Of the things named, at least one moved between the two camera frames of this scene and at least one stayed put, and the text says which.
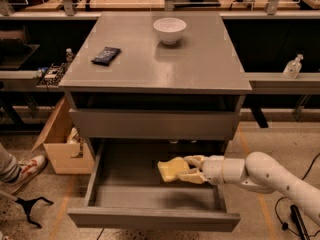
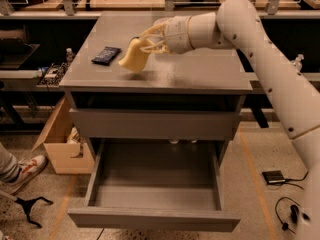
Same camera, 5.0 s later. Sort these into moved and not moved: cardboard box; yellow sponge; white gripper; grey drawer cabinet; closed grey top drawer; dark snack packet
Moved: yellow sponge; white gripper
Not moved: dark snack packet; grey drawer cabinet; cardboard box; closed grey top drawer
